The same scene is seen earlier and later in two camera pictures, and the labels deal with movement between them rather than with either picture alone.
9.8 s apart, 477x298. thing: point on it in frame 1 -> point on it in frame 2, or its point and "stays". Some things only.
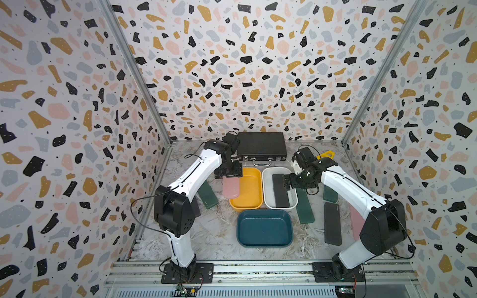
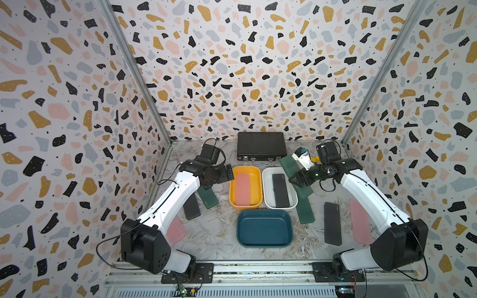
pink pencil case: x=230 y=187 -> x=242 y=189
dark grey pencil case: x=195 y=207 stays
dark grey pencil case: x=281 y=193 stays
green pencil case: x=329 y=194 -> x=290 y=167
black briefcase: x=262 y=148 stays
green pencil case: x=207 y=195 stays
